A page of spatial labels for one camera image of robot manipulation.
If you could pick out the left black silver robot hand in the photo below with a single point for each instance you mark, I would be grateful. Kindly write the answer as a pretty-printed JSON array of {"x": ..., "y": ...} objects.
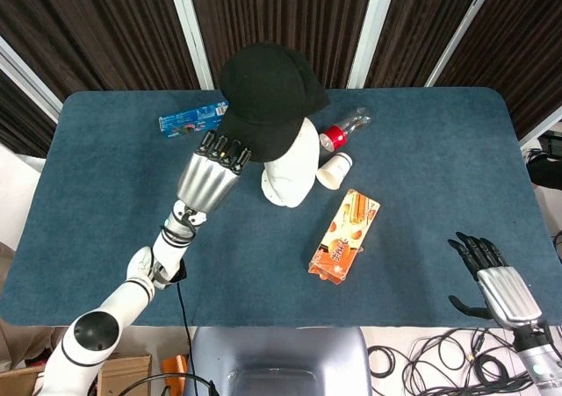
[{"x": 206, "y": 181}]

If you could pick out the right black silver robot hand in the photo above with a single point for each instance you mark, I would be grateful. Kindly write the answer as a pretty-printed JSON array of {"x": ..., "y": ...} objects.
[{"x": 507, "y": 293}]

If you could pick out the black baseball cap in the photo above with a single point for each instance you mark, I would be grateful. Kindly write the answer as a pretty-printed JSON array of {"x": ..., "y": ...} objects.
[{"x": 268, "y": 97}]

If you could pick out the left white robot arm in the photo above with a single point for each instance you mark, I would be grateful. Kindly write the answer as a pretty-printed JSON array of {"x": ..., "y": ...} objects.
[{"x": 131, "y": 295}]

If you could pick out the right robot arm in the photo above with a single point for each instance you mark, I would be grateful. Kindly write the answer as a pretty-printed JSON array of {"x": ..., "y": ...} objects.
[{"x": 538, "y": 361}]

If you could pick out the white foam mannequin head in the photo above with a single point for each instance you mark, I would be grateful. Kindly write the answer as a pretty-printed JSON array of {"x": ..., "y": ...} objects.
[{"x": 294, "y": 172}]

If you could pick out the blue Oreo cookie box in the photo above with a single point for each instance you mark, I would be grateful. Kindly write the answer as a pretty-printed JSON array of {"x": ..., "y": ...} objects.
[{"x": 189, "y": 121}]

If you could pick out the white paper cup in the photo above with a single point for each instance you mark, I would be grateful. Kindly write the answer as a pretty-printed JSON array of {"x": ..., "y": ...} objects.
[{"x": 336, "y": 170}]

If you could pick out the blue table cloth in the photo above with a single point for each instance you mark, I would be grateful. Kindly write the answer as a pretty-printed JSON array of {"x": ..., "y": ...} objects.
[{"x": 417, "y": 194}]

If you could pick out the black equipment beside table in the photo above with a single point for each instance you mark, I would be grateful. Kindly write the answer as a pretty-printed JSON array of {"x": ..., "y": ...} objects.
[{"x": 546, "y": 159}]

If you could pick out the clear bottle with red label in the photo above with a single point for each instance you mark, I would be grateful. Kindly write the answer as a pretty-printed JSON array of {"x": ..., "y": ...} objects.
[{"x": 340, "y": 134}]

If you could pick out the orange snack box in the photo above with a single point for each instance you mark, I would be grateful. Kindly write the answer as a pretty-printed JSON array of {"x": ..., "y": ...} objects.
[{"x": 344, "y": 238}]

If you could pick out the dark brown pleated curtain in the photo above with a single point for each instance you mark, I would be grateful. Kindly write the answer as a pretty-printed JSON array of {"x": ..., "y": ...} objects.
[{"x": 110, "y": 27}]

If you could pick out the orange object on floor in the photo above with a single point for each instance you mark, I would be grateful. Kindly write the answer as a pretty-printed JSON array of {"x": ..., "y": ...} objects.
[{"x": 175, "y": 367}]

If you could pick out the grey robot torso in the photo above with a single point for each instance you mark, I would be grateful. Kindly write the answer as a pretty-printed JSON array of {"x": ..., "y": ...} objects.
[{"x": 276, "y": 361}]

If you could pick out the brown cardboard box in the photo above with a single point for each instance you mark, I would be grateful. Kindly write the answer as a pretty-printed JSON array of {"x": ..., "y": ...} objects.
[{"x": 123, "y": 374}]

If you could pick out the white frame post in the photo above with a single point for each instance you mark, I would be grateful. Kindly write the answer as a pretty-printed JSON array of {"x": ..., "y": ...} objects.
[
  {"x": 542, "y": 126},
  {"x": 26, "y": 77},
  {"x": 465, "y": 31},
  {"x": 191, "y": 31},
  {"x": 372, "y": 31}
]

